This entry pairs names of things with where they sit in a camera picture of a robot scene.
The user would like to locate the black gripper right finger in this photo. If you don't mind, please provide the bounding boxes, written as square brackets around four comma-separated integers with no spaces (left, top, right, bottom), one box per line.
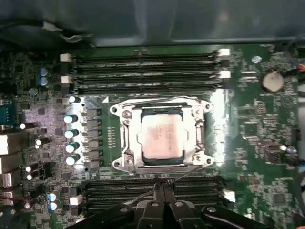
[166,182,271,229]

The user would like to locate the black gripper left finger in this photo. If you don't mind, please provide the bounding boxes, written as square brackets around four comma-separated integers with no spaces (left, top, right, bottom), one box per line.
[76,182,166,229]

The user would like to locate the silver CPU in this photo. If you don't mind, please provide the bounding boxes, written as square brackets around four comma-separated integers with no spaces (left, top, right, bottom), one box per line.
[136,107,192,166]

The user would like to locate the CPU socket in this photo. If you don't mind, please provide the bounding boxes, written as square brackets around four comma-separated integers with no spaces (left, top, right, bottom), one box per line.
[109,95,214,176]

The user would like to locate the RAM slot black latches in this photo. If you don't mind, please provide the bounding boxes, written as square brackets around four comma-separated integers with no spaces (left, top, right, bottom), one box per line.
[61,82,231,95]
[83,186,226,197]
[84,202,226,214]
[61,61,231,73]
[82,177,226,189]

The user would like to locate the green motherboard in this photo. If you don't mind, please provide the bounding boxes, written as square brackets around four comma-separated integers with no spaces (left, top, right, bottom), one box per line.
[0,42,305,229]

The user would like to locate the silver coin cell battery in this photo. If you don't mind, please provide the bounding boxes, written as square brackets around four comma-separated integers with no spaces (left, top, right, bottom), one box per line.
[261,68,285,94]

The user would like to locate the blue port connector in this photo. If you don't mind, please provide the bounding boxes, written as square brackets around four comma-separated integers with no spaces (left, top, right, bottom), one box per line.
[0,99,17,125]

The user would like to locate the black open PC case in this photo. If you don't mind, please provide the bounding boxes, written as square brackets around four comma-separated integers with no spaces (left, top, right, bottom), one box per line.
[0,0,305,48]

